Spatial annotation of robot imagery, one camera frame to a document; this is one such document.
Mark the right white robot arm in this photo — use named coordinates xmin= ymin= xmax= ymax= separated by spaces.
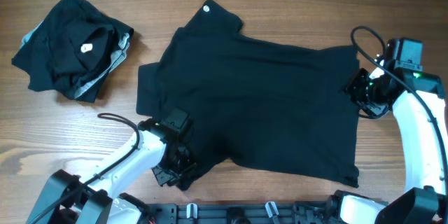
xmin=322 ymin=38 xmax=447 ymax=223

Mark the folded black clothes pile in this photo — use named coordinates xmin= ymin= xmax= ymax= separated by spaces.
xmin=11 ymin=0 xmax=134 ymax=103

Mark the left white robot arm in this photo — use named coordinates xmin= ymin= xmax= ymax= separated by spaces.
xmin=27 ymin=108 xmax=197 ymax=223

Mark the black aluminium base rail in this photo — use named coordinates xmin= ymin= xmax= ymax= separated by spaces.
xmin=115 ymin=201 xmax=390 ymax=224

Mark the left black cable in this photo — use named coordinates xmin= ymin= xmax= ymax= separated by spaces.
xmin=27 ymin=112 xmax=141 ymax=224

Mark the right black cable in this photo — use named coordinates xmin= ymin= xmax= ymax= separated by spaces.
xmin=350 ymin=25 xmax=448 ymax=197

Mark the black cable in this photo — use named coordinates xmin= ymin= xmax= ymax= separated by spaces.
xmin=27 ymin=112 xmax=141 ymax=224
xmin=350 ymin=25 xmax=448 ymax=197

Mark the black t-shirt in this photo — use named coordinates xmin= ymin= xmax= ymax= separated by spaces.
xmin=136 ymin=0 xmax=359 ymax=190

